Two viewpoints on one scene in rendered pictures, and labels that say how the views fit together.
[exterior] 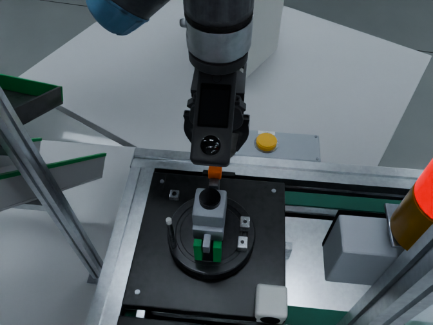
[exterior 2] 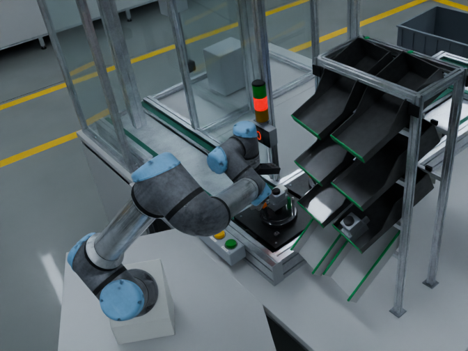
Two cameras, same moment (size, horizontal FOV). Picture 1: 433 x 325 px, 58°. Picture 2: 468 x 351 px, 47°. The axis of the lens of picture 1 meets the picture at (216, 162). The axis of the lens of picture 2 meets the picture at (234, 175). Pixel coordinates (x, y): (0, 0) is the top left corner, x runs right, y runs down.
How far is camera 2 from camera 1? 1.90 m
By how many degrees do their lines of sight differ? 79
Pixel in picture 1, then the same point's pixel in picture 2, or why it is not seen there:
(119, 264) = not seen: hidden behind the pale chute
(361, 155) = (175, 235)
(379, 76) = not seen: hidden behind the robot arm
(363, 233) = (269, 128)
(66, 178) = (314, 223)
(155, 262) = (303, 219)
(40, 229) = (339, 292)
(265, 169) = (232, 227)
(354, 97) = (135, 258)
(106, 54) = not seen: outside the picture
